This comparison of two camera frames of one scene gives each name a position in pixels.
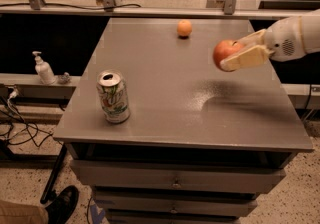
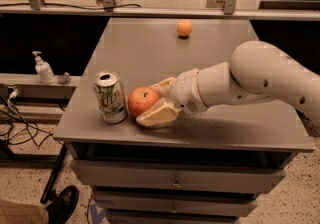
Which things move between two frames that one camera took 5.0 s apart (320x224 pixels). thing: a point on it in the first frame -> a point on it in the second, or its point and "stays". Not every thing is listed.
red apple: [225, 49] -> [141, 98]
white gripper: [283, 39] -> [184, 90]
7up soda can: [114, 96] stays
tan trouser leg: [18, 213] stays
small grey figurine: [65, 78] stays
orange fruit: [184, 27] stays
